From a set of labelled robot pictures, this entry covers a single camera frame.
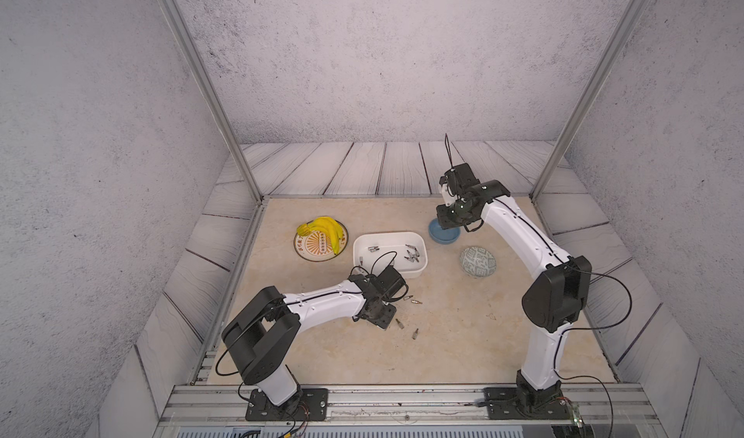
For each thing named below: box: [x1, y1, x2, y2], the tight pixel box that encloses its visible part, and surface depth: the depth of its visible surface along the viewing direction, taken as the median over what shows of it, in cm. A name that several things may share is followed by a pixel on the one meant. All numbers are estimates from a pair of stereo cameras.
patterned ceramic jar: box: [459, 246, 497, 278], surface depth 101 cm
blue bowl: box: [428, 218, 462, 246], surface depth 107 cm
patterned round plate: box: [293, 223, 349, 263], surface depth 107 cm
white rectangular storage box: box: [352, 230, 429, 279], surface depth 104 cm
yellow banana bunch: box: [296, 217, 343, 255], surface depth 107 cm
